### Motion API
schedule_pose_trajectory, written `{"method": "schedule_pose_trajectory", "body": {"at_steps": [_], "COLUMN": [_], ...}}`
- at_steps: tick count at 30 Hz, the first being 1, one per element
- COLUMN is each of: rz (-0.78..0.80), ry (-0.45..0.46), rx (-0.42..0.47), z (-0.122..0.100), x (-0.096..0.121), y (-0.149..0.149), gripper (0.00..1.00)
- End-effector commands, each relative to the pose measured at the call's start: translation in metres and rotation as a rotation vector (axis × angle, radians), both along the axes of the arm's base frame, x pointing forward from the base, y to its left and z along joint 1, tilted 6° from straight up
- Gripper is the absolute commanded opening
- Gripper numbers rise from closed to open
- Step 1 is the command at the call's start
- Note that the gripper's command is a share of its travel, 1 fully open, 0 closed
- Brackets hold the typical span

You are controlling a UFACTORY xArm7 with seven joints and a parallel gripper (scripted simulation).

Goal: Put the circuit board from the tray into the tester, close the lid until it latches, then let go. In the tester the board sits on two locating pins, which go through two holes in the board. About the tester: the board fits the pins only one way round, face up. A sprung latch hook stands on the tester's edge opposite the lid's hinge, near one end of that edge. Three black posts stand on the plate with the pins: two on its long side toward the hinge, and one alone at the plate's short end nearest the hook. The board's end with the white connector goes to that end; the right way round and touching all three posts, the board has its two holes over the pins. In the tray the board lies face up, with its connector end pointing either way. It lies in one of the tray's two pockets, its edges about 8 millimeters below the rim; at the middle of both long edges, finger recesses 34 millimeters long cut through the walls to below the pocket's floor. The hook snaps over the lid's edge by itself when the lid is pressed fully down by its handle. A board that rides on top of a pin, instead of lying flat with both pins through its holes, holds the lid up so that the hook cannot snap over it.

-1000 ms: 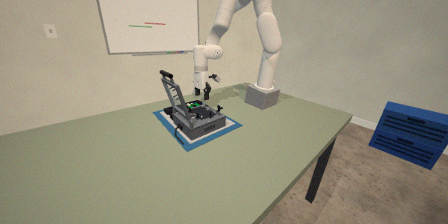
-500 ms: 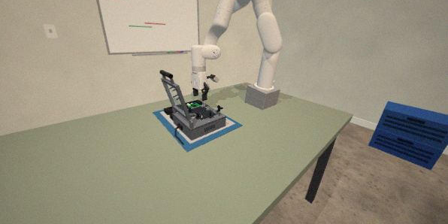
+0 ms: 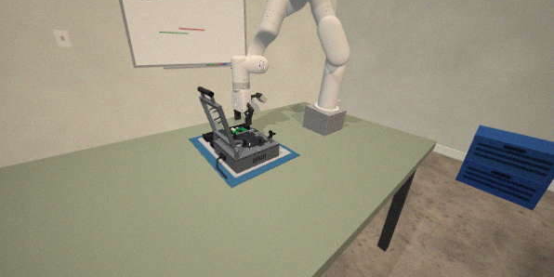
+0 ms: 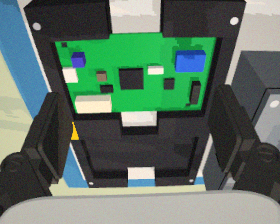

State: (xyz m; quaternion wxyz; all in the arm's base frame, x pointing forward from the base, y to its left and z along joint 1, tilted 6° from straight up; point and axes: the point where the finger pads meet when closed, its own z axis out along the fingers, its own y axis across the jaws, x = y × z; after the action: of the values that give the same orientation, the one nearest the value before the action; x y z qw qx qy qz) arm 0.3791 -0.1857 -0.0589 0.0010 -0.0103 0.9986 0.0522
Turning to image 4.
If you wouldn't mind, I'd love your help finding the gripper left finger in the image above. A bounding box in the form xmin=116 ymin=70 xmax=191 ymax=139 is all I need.
xmin=0 ymin=92 xmax=74 ymax=217

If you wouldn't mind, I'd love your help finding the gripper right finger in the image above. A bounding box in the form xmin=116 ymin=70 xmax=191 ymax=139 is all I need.
xmin=208 ymin=84 xmax=280 ymax=205

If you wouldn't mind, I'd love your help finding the green circuit board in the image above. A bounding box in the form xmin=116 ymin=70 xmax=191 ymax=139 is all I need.
xmin=55 ymin=32 xmax=216 ymax=113

